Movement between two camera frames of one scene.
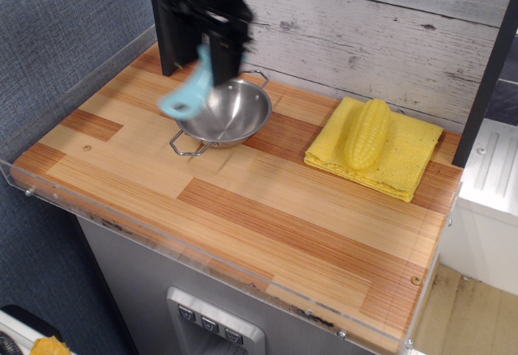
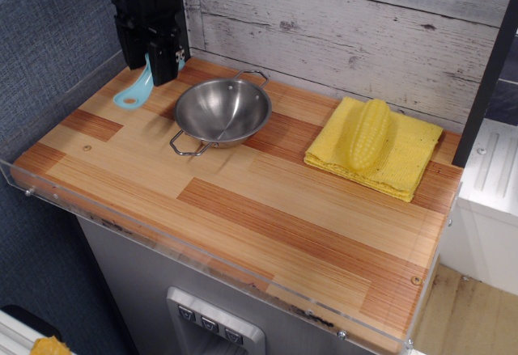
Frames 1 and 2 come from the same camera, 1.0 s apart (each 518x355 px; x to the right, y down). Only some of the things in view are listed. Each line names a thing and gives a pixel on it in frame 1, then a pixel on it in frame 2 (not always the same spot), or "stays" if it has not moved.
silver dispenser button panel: (206, 328) stays
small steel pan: (239, 109) stays
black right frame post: (478, 119) stays
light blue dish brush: (186, 101) to (134, 95)
